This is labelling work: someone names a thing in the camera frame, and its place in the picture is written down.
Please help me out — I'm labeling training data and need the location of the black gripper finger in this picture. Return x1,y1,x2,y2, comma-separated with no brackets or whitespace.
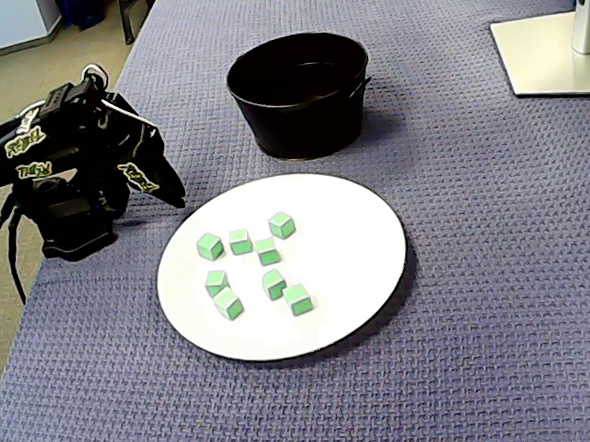
114,146,188,213
156,131,188,198

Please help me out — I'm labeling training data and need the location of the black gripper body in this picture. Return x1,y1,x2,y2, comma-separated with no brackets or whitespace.
94,88,166,169

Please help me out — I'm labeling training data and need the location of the green cube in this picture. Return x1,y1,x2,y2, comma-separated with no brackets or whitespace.
281,282,316,319
195,231,226,263
260,268,289,302
212,287,246,322
227,228,254,257
253,236,282,268
203,268,232,299
266,210,298,242

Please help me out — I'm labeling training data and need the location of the white round plate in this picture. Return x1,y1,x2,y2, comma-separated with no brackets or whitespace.
149,165,415,369

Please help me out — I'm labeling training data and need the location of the blue bin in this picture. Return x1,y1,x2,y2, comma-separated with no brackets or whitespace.
54,0,114,32

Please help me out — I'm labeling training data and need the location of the black round bucket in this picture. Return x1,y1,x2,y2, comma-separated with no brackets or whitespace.
223,27,377,166

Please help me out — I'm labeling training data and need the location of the blue woven table cloth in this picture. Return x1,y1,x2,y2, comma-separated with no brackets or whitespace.
0,0,590,442

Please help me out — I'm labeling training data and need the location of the silver monitor stand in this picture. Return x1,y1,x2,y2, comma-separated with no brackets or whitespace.
487,0,590,103

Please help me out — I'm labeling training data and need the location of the servo wire bundle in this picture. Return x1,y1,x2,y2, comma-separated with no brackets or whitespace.
82,62,111,84
104,95,159,138

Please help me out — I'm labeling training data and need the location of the dark chair frame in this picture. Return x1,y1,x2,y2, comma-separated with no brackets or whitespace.
115,0,168,46

